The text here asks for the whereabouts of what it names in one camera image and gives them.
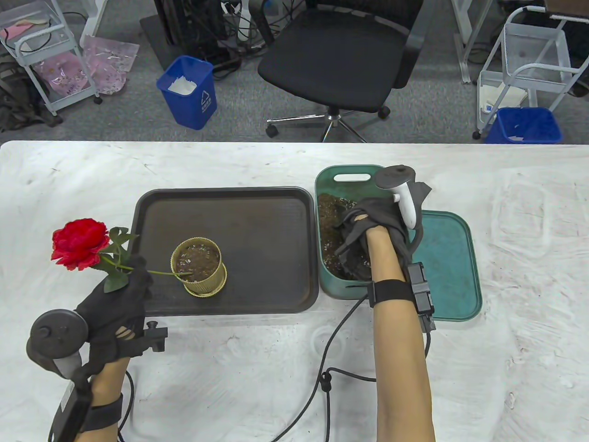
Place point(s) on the dark backpack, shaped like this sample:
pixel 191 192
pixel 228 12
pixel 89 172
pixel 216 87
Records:
pixel 18 106

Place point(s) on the white power strip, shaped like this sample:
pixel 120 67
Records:
pixel 241 23

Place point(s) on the plain blue waste bin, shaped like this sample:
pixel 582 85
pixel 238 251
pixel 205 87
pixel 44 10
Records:
pixel 501 133

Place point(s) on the white crumpled paper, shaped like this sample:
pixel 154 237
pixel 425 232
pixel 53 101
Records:
pixel 181 85

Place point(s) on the person's right forearm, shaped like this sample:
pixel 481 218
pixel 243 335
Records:
pixel 400 368

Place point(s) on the grey wrist camera with label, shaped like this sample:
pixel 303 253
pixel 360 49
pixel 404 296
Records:
pixel 69 414

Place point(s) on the person's right hand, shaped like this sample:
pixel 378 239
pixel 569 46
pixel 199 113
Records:
pixel 382 212

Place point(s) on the red artificial rose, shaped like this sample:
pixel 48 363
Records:
pixel 78 241

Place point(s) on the white rolling cart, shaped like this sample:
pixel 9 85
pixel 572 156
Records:
pixel 529 46
pixel 41 11

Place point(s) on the white desk leg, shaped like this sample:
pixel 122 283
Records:
pixel 464 46

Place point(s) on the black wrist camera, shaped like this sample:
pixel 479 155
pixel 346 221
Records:
pixel 421 290

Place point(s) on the gold ribbed flower pot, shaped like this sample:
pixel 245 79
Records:
pixel 202 287

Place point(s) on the pink plastic bag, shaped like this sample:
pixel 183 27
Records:
pixel 62 76
pixel 110 64

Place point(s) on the black computer tower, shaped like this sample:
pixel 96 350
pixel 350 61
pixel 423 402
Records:
pixel 193 27

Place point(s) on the black office chair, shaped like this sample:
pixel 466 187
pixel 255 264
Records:
pixel 331 64

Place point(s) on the black mount bracket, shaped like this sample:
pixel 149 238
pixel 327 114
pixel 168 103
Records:
pixel 156 337

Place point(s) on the pink paper sheet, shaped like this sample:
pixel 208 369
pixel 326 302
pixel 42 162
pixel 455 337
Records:
pixel 18 31

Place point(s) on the blue bin with white symbol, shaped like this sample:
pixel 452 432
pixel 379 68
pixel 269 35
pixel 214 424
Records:
pixel 188 110

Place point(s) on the teal plastic bin lid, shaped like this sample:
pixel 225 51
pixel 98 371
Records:
pixel 451 267

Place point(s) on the dark grey handheld controller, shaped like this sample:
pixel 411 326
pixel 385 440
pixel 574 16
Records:
pixel 55 332

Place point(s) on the person's left hand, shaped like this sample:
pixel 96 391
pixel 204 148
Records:
pixel 115 313

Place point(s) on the teal plastic storage bin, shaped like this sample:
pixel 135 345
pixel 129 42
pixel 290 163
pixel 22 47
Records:
pixel 331 184

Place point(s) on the dark brown plastic tray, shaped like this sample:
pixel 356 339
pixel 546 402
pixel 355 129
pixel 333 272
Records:
pixel 257 239

